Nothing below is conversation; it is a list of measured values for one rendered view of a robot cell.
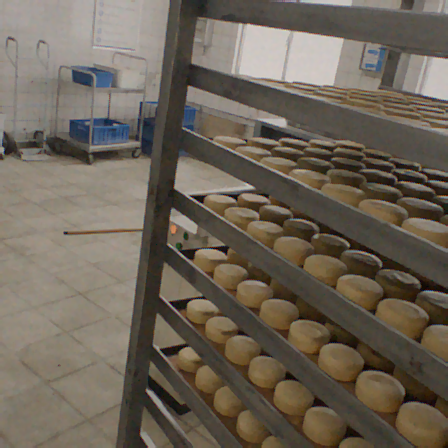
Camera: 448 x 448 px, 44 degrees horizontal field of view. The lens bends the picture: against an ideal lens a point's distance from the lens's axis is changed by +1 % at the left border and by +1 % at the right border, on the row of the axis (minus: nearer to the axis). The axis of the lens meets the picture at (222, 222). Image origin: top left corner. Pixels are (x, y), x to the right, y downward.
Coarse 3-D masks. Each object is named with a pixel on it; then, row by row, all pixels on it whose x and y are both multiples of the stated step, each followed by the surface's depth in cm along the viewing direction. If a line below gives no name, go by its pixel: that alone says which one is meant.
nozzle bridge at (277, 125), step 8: (256, 120) 276; (264, 120) 275; (272, 120) 280; (280, 120) 285; (256, 128) 277; (264, 128) 276; (272, 128) 269; (280, 128) 265; (288, 128) 263; (296, 128) 267; (256, 136) 278; (264, 136) 278; (272, 136) 281; (280, 136) 277; (296, 136) 259; (304, 136) 255; (312, 136) 252; (320, 136) 255
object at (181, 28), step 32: (192, 0) 73; (192, 32) 75; (160, 96) 78; (160, 128) 79; (160, 160) 79; (160, 192) 81; (160, 224) 83; (160, 256) 85; (128, 352) 92; (128, 384) 93; (128, 416) 94
